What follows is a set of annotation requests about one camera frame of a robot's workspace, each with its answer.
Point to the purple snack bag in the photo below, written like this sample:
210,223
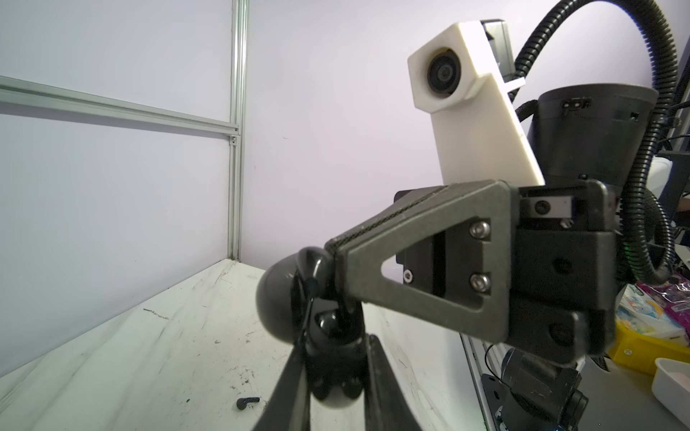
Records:
673,297

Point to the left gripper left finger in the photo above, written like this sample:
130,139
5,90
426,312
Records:
289,405

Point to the yellow plastic bin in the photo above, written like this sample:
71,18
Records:
639,352

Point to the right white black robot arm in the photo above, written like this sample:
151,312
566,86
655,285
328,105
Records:
607,133

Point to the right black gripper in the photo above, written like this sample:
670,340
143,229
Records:
532,267

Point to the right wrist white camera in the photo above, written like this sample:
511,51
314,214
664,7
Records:
456,79

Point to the black round earbud charging case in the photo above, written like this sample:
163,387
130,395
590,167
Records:
297,301

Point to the white plastic tray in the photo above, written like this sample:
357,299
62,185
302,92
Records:
670,386

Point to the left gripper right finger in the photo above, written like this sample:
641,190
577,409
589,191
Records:
385,405

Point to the black earbud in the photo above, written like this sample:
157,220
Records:
243,403
315,272

